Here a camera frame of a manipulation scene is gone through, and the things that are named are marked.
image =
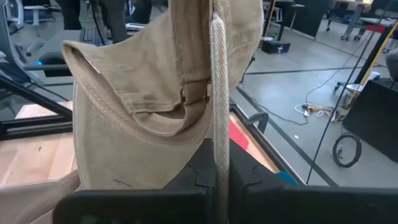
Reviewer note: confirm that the white office chair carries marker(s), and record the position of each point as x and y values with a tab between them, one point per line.
15	9

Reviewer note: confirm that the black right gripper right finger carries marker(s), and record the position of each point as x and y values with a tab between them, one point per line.
280	205

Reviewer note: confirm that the black edge clamp mount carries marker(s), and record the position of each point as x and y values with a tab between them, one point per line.
262	119

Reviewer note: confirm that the black post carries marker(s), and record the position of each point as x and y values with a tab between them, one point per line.
371	56

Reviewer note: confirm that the black cabinet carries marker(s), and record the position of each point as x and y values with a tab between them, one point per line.
311	18

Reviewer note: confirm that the black stool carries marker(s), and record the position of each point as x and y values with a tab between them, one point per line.
289	5

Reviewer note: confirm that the grey wheeled desk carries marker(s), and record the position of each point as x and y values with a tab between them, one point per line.
354	18

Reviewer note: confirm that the yellow pole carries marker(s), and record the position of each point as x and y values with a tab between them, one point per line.
385	46

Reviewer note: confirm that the red item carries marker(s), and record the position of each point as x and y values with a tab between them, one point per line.
376	28

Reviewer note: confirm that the red tray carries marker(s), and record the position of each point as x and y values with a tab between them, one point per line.
237	137

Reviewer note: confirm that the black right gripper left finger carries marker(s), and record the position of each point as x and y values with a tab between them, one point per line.
186	205

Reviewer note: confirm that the large black box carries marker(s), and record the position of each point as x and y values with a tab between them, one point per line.
373	118

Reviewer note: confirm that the small black floor box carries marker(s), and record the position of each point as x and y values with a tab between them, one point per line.
275	47

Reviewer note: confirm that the khaki cotton cap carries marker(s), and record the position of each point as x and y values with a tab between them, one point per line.
140	77

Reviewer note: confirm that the person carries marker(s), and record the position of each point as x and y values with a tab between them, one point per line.
115	18
70	14

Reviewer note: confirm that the grey office chair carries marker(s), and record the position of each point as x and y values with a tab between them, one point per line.
6	40

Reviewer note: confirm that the black aluminium table frame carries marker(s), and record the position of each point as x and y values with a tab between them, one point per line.
31	127

